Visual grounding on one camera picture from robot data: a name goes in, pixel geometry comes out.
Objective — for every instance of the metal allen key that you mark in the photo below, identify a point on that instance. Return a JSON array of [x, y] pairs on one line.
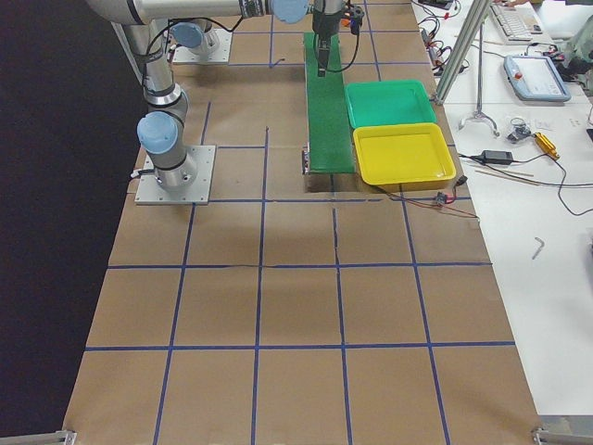
[[540, 245]]

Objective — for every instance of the black power adapter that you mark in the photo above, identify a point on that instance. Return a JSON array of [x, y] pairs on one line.
[[497, 157]]

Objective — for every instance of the aluminium frame post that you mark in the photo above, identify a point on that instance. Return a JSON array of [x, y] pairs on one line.
[[475, 17]]

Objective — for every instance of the white keyboard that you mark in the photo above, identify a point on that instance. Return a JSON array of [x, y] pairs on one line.
[[509, 24]]

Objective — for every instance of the yellow plastic tray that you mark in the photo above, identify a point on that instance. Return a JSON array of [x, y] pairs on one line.
[[403, 154]]

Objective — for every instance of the green plastic tray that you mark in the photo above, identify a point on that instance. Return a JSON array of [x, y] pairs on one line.
[[388, 103]]

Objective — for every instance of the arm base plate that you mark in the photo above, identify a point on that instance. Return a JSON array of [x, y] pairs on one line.
[[188, 184], [221, 56]]

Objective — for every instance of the gold resistor block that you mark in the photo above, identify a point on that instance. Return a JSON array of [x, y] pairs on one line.
[[546, 145]]

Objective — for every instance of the green conveyor belt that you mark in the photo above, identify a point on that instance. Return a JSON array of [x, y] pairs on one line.
[[329, 148]]

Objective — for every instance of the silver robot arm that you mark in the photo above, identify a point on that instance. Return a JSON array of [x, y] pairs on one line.
[[197, 35], [145, 26]]

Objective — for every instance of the blue teach pendant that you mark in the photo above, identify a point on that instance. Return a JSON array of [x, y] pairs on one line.
[[535, 79]]

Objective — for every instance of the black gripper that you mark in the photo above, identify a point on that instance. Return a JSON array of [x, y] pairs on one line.
[[324, 21]]

